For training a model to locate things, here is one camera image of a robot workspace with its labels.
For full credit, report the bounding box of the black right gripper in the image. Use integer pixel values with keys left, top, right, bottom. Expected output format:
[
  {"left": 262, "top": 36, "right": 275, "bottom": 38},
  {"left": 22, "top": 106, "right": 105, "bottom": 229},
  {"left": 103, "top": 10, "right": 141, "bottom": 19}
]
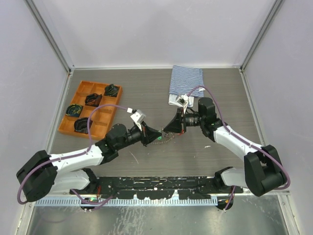
[{"left": 164, "top": 107, "right": 205, "bottom": 134}]

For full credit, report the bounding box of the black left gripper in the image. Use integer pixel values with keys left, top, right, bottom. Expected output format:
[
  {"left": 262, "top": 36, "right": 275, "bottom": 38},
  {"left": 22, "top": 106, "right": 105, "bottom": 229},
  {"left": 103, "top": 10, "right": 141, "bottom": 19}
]
[{"left": 115, "top": 121, "right": 161, "bottom": 150}]

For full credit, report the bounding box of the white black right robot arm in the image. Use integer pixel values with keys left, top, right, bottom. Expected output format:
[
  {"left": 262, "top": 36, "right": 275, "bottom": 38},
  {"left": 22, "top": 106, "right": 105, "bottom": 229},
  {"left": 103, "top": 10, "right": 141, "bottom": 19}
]
[{"left": 162, "top": 97, "right": 289, "bottom": 196}]

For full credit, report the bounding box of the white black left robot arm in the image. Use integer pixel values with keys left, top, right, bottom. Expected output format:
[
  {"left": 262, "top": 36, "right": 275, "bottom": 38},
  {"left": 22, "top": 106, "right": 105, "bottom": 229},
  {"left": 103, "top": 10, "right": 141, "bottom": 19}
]
[{"left": 16, "top": 123, "right": 162, "bottom": 205}]

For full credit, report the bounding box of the striped blue white cloth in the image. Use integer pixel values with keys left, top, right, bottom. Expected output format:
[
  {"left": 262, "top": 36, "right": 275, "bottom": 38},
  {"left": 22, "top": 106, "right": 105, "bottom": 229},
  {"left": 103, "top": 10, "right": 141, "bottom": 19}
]
[{"left": 168, "top": 66, "right": 204, "bottom": 107}]

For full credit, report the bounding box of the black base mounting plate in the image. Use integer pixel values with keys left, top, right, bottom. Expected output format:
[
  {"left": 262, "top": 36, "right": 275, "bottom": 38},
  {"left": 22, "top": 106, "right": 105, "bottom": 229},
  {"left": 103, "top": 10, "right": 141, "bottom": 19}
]
[{"left": 77, "top": 176, "right": 232, "bottom": 195}]

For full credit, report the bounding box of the orange compartment tray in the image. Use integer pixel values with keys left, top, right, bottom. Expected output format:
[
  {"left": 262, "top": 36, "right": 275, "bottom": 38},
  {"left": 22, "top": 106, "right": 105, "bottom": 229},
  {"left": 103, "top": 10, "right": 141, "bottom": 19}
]
[{"left": 58, "top": 81, "right": 123, "bottom": 140}]

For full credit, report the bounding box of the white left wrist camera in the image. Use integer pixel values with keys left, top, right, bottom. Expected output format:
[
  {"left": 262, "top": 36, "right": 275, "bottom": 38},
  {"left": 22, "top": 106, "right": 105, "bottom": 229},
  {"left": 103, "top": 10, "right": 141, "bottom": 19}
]
[{"left": 130, "top": 110, "right": 146, "bottom": 130}]

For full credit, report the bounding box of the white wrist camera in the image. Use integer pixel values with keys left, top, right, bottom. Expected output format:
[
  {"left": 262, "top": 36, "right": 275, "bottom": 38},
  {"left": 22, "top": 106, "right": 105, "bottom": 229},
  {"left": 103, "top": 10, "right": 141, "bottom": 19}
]
[
  {"left": 176, "top": 94, "right": 189, "bottom": 114},
  {"left": 130, "top": 110, "right": 146, "bottom": 130}
]

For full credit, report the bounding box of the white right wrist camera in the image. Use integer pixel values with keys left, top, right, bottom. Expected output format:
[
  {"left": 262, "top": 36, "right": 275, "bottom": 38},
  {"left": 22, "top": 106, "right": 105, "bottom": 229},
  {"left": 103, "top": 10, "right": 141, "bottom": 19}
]
[{"left": 176, "top": 94, "right": 189, "bottom": 114}]

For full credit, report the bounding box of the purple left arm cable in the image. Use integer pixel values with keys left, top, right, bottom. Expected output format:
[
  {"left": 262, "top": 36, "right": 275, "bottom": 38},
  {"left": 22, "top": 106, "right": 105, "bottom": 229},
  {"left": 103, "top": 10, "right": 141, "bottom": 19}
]
[{"left": 17, "top": 104, "right": 134, "bottom": 211}]

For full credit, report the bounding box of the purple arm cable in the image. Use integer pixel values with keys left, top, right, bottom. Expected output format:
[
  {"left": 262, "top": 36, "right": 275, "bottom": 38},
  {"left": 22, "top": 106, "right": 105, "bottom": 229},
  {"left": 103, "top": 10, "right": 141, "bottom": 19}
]
[
  {"left": 17, "top": 104, "right": 134, "bottom": 211},
  {"left": 187, "top": 86, "right": 292, "bottom": 211}
]

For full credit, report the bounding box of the dark rolled cable top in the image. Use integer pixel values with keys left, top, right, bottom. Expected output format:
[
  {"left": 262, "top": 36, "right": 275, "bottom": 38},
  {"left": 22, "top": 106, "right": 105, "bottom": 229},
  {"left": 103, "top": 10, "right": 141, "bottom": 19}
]
[{"left": 104, "top": 83, "right": 120, "bottom": 97}]

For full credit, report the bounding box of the dark rolled cable brown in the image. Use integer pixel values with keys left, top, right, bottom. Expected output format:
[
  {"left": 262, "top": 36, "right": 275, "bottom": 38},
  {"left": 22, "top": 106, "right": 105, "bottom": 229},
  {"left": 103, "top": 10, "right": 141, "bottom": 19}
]
[{"left": 85, "top": 93, "right": 102, "bottom": 107}]

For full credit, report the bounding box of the dark rolled cable bottom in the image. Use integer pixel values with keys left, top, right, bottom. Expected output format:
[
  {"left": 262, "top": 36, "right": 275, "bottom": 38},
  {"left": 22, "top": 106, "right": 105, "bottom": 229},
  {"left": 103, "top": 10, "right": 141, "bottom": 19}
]
[{"left": 74, "top": 117, "right": 93, "bottom": 134}]

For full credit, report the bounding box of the dark rolled cable blue yellow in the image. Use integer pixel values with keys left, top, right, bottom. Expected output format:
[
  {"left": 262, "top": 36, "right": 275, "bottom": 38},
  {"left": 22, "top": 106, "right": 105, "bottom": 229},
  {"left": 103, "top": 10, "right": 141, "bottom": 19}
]
[{"left": 66, "top": 104, "right": 83, "bottom": 118}]

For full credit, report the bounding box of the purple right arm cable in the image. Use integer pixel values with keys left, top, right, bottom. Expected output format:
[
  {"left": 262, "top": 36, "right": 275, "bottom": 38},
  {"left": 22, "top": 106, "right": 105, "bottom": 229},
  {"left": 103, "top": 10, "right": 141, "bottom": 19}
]
[{"left": 187, "top": 86, "right": 292, "bottom": 211}]

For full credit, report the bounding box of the white slotted cable duct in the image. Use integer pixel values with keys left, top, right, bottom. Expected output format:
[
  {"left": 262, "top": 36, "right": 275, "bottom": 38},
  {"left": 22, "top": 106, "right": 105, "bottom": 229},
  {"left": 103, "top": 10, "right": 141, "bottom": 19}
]
[{"left": 35, "top": 196, "right": 218, "bottom": 207}]

